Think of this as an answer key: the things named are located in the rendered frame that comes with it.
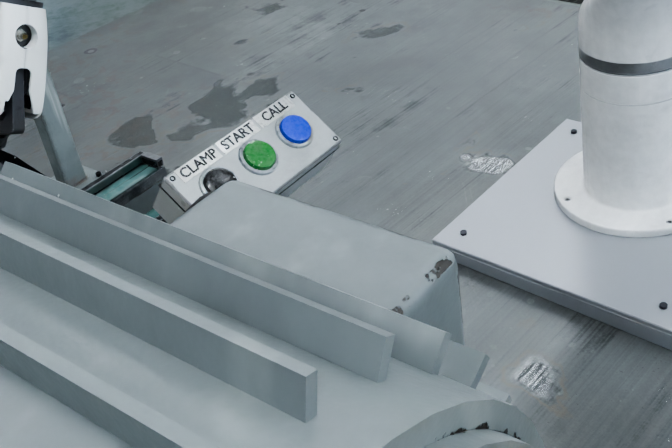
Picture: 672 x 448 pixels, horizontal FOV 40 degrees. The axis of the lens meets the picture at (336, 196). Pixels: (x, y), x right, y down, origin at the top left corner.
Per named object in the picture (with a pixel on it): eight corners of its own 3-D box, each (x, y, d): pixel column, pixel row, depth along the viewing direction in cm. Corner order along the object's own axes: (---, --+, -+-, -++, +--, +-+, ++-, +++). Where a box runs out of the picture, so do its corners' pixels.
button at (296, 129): (291, 156, 84) (298, 145, 82) (269, 133, 84) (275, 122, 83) (312, 141, 86) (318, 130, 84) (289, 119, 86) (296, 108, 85)
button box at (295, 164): (204, 263, 79) (220, 235, 75) (149, 206, 80) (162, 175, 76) (325, 168, 90) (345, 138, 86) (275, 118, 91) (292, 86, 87)
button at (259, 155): (255, 183, 81) (261, 172, 79) (232, 159, 81) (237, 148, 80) (277, 166, 83) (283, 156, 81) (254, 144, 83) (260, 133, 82)
